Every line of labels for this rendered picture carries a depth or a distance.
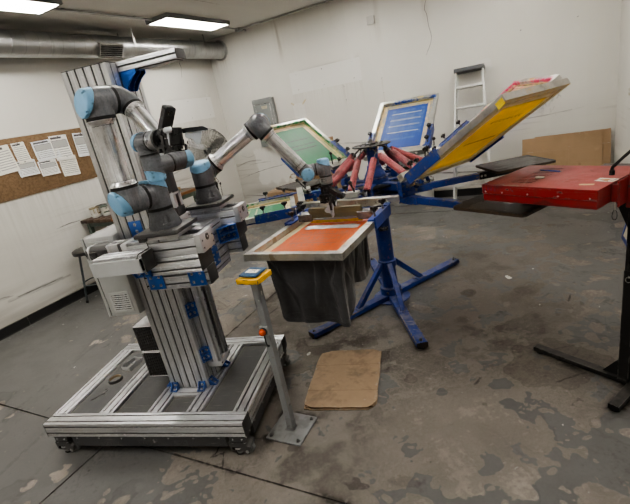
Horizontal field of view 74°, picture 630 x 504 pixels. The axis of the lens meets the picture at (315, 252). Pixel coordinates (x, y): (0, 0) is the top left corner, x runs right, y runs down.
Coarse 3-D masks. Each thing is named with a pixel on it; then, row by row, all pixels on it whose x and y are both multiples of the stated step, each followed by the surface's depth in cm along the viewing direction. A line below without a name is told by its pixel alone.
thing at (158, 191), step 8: (144, 184) 190; (152, 184) 190; (160, 184) 192; (152, 192) 190; (160, 192) 193; (168, 192) 198; (152, 200) 190; (160, 200) 193; (168, 200) 197; (152, 208) 194
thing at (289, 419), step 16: (256, 288) 207; (256, 304) 211; (272, 336) 217; (272, 352) 219; (272, 368) 223; (288, 400) 231; (288, 416) 232; (304, 416) 244; (272, 432) 236; (288, 432) 234; (304, 432) 232
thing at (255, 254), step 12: (288, 228) 262; (372, 228) 238; (264, 240) 245; (276, 240) 250; (348, 240) 217; (360, 240) 222; (252, 252) 228; (264, 252) 224; (276, 252) 220; (288, 252) 217; (300, 252) 213; (312, 252) 210; (324, 252) 206; (336, 252) 203; (348, 252) 207
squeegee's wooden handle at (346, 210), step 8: (312, 208) 268; (320, 208) 265; (336, 208) 260; (344, 208) 258; (352, 208) 256; (360, 208) 254; (312, 216) 270; (320, 216) 267; (328, 216) 265; (336, 216) 262; (344, 216) 260
